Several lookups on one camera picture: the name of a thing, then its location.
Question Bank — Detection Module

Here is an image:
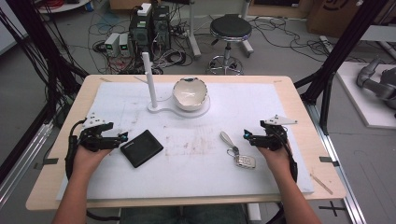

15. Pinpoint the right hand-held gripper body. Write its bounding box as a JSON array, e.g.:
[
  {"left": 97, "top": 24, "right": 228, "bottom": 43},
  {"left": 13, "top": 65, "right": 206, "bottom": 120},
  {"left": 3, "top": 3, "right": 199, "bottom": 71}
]
[{"left": 251, "top": 114, "right": 299, "bottom": 152}]

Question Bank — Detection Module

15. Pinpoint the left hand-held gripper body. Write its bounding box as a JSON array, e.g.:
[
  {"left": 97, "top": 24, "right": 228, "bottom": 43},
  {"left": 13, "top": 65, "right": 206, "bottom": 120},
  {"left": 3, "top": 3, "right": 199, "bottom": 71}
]
[{"left": 78, "top": 112, "right": 123, "bottom": 153}]

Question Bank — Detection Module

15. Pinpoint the silver car key with strap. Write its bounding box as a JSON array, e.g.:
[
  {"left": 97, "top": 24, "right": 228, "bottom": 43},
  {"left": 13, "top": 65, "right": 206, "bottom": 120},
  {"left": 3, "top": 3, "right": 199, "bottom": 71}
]
[{"left": 219, "top": 131, "right": 257, "bottom": 170}]

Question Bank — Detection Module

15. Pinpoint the black wallet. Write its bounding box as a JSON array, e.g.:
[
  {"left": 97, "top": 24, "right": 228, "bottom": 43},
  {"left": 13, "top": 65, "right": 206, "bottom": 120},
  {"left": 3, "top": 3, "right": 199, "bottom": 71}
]
[{"left": 120, "top": 129, "right": 164, "bottom": 169}]

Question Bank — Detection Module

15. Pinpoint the person's left hand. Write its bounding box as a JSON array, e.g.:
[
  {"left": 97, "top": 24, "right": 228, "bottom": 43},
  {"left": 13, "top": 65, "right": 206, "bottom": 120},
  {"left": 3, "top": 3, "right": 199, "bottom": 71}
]
[{"left": 72, "top": 144, "right": 114, "bottom": 183}]

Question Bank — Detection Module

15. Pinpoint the person's right hand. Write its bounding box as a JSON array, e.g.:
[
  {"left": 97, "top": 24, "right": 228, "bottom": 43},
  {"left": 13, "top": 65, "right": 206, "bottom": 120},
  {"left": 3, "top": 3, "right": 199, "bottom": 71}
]
[{"left": 257, "top": 141, "right": 295, "bottom": 183}]

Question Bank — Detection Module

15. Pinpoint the black tape piece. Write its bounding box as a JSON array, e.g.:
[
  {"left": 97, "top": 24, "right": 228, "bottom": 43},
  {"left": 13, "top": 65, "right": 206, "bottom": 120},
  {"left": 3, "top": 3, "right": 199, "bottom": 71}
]
[
  {"left": 318, "top": 156, "right": 341, "bottom": 168},
  {"left": 33, "top": 158, "right": 60, "bottom": 171}
]

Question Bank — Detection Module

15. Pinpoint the white foam mat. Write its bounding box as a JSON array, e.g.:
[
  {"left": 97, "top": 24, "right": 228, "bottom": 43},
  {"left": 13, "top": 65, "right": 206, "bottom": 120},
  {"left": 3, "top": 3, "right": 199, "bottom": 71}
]
[{"left": 55, "top": 81, "right": 315, "bottom": 201}]

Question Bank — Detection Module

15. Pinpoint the white table leg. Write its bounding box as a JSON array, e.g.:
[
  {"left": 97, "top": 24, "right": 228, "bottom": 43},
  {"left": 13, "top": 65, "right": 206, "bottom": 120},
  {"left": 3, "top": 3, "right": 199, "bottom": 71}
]
[{"left": 246, "top": 203, "right": 262, "bottom": 222}]

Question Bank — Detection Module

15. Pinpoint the white ceramic bowl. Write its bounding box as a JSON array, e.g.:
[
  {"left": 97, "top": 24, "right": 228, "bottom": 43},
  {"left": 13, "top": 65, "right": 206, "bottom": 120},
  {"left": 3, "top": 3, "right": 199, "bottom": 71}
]
[{"left": 172, "top": 77, "right": 209, "bottom": 113}]

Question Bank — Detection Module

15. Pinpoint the white power supply unit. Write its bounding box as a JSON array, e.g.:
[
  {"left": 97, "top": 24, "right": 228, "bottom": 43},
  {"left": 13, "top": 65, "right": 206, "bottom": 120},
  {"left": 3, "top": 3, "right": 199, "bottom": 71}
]
[
  {"left": 118, "top": 33, "right": 131, "bottom": 58},
  {"left": 104, "top": 32, "right": 121, "bottom": 58}
]

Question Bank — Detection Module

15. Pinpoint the black tape cross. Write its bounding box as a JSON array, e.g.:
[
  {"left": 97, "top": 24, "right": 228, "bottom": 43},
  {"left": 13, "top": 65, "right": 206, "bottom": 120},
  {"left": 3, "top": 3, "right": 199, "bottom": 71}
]
[{"left": 318, "top": 200, "right": 347, "bottom": 217}]

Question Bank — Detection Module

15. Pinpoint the white platform board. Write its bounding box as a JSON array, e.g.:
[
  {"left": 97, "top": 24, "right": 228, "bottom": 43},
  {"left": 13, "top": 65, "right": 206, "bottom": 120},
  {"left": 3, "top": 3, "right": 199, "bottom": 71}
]
[{"left": 335, "top": 61, "right": 396, "bottom": 130}]

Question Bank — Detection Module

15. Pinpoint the black round stool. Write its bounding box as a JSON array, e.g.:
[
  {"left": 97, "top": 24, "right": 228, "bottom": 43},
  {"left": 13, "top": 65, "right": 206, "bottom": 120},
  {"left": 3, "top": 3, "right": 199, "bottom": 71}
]
[{"left": 205, "top": 13, "right": 254, "bottom": 76}]

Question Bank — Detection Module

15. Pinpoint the black computer tower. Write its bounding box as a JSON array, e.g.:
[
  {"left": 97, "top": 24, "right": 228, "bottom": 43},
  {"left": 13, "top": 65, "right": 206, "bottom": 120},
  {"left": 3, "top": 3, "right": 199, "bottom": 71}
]
[
  {"left": 128, "top": 8, "right": 154, "bottom": 60},
  {"left": 151, "top": 5, "right": 172, "bottom": 52}
]

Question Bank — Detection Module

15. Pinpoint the white metal stand leg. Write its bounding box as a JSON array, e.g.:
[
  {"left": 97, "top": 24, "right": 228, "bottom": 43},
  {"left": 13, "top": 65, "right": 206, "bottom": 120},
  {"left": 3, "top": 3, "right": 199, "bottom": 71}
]
[{"left": 186, "top": 0, "right": 203, "bottom": 59}]

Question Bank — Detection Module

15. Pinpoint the white box on computer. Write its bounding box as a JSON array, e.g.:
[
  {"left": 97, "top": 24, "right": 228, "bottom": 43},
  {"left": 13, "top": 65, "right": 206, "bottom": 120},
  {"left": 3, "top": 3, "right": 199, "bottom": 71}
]
[{"left": 136, "top": 2, "right": 153, "bottom": 17}]

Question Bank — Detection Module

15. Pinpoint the brown cardboard box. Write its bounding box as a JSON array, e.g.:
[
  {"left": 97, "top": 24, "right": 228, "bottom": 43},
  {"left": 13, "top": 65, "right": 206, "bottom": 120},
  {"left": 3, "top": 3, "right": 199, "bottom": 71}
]
[{"left": 305, "top": 0, "right": 367, "bottom": 39}]

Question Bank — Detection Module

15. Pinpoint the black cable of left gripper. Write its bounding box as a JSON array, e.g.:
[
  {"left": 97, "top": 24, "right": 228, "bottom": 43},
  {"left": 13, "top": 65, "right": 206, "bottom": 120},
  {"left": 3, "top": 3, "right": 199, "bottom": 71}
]
[{"left": 64, "top": 118, "right": 88, "bottom": 181}]

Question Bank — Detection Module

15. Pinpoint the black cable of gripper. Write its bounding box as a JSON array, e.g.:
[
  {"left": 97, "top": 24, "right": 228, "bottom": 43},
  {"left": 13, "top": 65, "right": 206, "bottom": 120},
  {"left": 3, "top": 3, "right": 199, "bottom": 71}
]
[
  {"left": 274, "top": 125, "right": 299, "bottom": 184},
  {"left": 64, "top": 118, "right": 88, "bottom": 181}
]

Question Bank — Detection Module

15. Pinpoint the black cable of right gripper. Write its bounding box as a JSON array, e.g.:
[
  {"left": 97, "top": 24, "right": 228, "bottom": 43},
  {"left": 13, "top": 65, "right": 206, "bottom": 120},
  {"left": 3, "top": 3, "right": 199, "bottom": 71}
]
[{"left": 274, "top": 125, "right": 299, "bottom": 184}]

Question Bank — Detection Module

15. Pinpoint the white stand with post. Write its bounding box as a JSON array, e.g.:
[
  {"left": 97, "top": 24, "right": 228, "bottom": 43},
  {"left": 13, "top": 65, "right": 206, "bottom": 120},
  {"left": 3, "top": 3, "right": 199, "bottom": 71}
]
[{"left": 141, "top": 51, "right": 211, "bottom": 119}]

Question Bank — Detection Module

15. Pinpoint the aluminium rail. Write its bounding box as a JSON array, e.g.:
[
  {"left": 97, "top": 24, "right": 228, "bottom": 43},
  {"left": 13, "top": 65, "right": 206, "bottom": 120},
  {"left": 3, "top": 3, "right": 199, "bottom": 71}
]
[
  {"left": 303, "top": 101, "right": 368, "bottom": 224},
  {"left": 0, "top": 119, "right": 54, "bottom": 209}
]

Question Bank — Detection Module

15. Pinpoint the tangle of floor cables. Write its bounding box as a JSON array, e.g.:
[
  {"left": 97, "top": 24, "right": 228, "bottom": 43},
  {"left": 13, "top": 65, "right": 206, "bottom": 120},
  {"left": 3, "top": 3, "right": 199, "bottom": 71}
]
[{"left": 87, "top": 3, "right": 200, "bottom": 76}]

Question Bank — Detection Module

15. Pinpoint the black metal frame post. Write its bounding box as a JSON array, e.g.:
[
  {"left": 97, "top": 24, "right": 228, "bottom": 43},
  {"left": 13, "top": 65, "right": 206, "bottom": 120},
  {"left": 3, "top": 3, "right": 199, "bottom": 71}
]
[
  {"left": 0, "top": 0, "right": 90, "bottom": 185},
  {"left": 292, "top": 0, "right": 390, "bottom": 136}
]

